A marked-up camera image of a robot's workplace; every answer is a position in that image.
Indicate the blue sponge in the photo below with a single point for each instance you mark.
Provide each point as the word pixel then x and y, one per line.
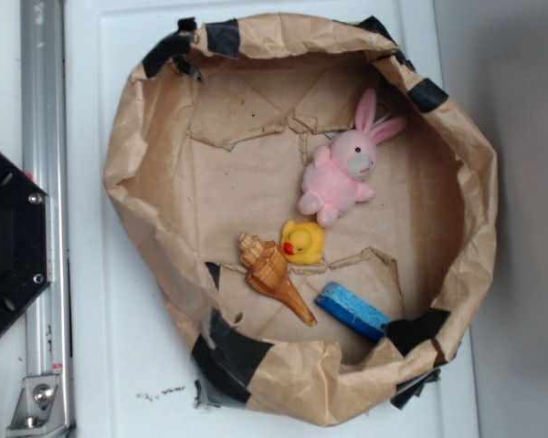
pixel 354 312

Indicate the pink plush bunny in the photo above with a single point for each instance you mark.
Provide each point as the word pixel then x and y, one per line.
pixel 334 182

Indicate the yellow rubber duck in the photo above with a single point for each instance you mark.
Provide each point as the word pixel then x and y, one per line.
pixel 302 243

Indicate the brown spiral seashell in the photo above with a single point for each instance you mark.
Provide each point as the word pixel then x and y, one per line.
pixel 268 274

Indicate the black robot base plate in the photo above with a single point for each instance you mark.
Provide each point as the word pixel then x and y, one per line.
pixel 24 271

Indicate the white tray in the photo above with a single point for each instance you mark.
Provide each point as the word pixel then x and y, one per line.
pixel 132 374

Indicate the aluminium extrusion rail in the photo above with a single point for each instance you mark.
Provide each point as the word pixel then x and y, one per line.
pixel 46 403

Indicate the brown paper bin with tape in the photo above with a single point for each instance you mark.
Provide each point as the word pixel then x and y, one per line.
pixel 213 134

